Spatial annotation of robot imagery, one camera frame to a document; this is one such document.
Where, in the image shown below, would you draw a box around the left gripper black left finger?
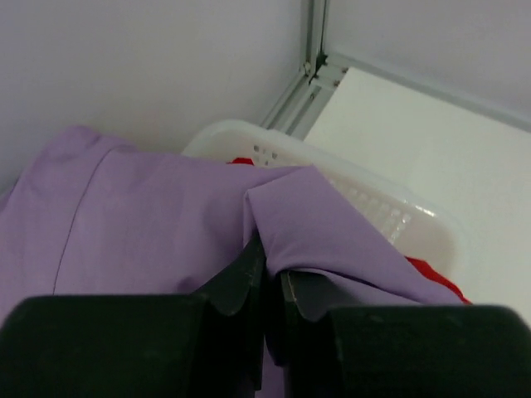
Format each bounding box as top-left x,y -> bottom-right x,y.
1,235 -> 266,397

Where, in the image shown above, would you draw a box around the aluminium frame profile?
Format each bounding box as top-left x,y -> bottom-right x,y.
262,1 -> 530,138

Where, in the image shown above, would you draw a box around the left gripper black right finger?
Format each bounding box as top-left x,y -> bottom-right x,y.
280,271 -> 530,397

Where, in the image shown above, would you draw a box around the white laundry basket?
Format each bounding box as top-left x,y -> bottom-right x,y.
183,120 -> 469,277

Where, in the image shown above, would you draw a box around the orange camouflage garment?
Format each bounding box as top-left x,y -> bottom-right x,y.
219,164 -> 467,305

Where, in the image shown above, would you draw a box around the purple trousers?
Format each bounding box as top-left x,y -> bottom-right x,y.
0,125 -> 461,398

